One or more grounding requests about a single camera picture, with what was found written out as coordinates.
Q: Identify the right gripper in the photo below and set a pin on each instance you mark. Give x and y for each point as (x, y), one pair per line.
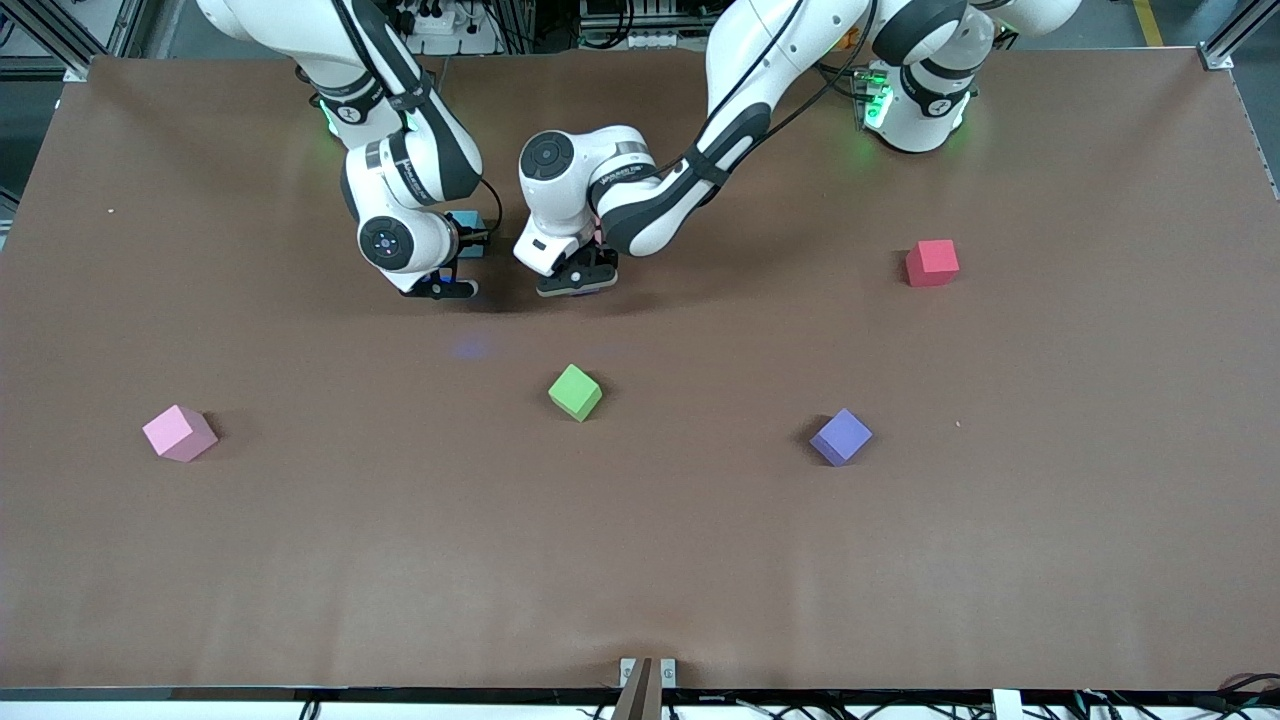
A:
(467, 242)

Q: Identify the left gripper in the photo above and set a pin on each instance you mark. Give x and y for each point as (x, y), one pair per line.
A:
(609, 254)

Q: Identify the light blue foam cube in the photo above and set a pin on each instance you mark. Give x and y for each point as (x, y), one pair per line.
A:
(468, 219)

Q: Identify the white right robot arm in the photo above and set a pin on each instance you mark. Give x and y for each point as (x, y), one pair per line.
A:
(400, 170)

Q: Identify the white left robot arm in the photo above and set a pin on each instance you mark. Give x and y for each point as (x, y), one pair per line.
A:
(640, 200)

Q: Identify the green foam cube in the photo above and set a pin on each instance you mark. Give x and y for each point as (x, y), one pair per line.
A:
(575, 392)

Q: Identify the white power strip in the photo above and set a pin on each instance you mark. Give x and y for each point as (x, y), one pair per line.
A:
(435, 18)

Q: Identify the brown paper table cover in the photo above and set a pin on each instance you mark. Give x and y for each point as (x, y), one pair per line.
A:
(640, 560)

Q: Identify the pink foam cube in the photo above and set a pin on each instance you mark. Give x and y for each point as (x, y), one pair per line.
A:
(180, 432)

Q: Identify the red foam cube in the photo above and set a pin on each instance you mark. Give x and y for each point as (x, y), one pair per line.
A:
(932, 262)

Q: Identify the white box at table edge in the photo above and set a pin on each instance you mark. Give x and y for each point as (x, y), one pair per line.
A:
(1008, 705)

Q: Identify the metal table edge bracket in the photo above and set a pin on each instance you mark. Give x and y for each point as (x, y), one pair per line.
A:
(628, 672)

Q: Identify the brown strip under bracket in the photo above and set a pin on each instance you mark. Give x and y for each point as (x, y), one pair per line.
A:
(640, 695)

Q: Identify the aluminium frame profile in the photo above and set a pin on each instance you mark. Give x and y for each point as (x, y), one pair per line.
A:
(1240, 35)
(60, 35)

